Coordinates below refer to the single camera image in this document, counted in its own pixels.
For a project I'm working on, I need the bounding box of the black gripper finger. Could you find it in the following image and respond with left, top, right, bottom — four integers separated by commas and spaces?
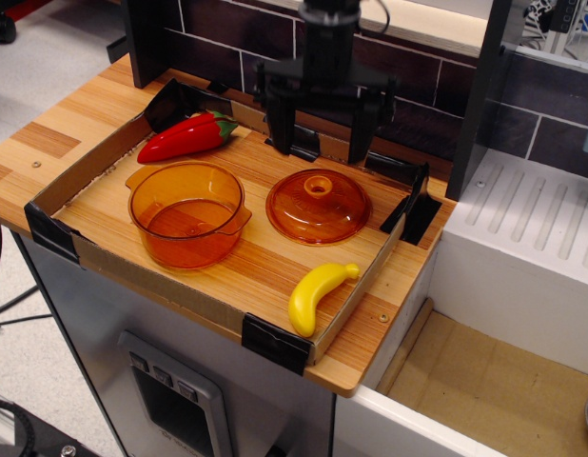
266, 93, 296, 155
347, 97, 382, 164

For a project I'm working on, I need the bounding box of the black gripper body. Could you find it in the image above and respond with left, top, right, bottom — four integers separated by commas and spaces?
256, 21, 398, 126

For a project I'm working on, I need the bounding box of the orange transparent pot lid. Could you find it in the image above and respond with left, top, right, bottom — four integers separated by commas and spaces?
265, 169, 372, 246

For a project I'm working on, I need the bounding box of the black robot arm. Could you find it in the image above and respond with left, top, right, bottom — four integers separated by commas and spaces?
255, 1, 398, 164

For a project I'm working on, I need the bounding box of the orange transparent pot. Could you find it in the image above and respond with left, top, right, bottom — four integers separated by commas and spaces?
126, 161, 251, 270

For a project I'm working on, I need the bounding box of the red toy chili pepper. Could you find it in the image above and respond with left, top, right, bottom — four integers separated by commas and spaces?
137, 111, 239, 165

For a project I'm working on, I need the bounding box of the cardboard fence with black tape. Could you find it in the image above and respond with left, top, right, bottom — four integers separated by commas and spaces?
25, 81, 455, 391

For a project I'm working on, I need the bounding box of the yellow toy banana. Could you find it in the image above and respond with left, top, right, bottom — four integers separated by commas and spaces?
288, 263, 360, 337

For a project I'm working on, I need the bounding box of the white toy sink unit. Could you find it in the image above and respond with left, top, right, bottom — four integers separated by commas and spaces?
333, 151, 588, 456

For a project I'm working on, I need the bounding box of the black caster wheel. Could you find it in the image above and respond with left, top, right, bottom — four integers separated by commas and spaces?
0, 12, 16, 45

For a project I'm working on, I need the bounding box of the silver toy dishwasher front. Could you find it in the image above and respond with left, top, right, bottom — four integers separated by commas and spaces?
16, 236, 335, 456

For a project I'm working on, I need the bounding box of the dark grey shelf frame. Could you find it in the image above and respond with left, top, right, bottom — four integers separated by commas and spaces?
122, 1, 511, 200

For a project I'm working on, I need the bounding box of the black cable on floor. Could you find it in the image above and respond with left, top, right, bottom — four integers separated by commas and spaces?
0, 285, 53, 334

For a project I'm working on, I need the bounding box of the black corrugated hose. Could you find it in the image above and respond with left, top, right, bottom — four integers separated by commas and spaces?
0, 398, 36, 457

